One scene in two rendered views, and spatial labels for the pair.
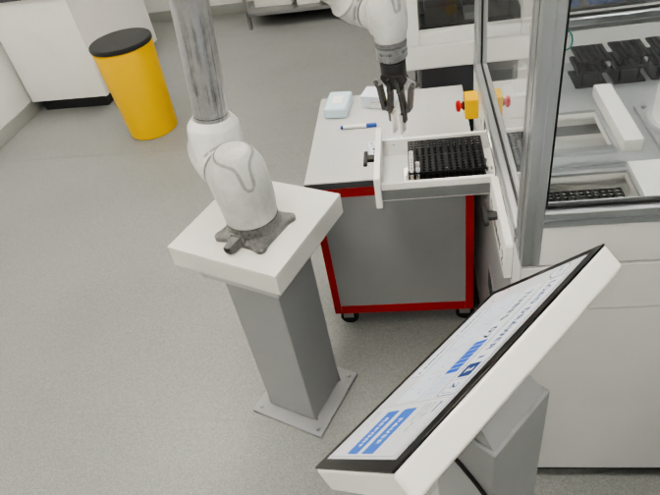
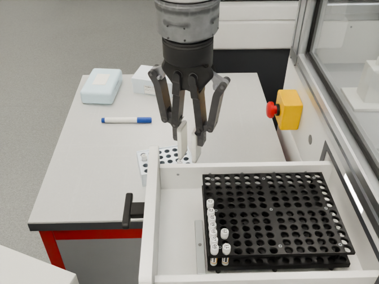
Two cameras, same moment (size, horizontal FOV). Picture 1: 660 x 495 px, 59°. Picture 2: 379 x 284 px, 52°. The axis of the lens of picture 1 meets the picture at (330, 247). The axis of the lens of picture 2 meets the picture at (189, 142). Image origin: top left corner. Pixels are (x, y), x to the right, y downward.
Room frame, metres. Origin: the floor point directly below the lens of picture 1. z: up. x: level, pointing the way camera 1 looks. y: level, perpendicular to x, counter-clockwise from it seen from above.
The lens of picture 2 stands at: (1.06, -0.16, 1.40)
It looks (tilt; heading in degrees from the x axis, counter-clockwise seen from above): 39 degrees down; 346
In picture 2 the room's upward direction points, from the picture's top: straight up
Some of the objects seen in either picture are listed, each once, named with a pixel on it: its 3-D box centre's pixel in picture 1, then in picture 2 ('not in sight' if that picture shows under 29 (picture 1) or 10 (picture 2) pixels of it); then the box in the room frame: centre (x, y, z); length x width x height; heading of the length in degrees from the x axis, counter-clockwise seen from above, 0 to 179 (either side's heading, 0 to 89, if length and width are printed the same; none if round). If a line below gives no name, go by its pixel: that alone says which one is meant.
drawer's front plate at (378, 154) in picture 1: (379, 166); (152, 222); (1.50, -0.20, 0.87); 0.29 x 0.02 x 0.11; 168
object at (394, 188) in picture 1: (448, 163); (273, 223); (1.45, -0.40, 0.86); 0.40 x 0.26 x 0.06; 78
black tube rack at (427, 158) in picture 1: (445, 162); (268, 221); (1.45, -0.39, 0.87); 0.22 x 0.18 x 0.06; 78
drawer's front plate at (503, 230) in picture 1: (500, 224); not in sight; (1.12, -0.44, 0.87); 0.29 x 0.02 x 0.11; 168
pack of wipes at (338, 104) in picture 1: (338, 104); (102, 85); (2.13, -0.15, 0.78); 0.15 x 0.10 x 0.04; 161
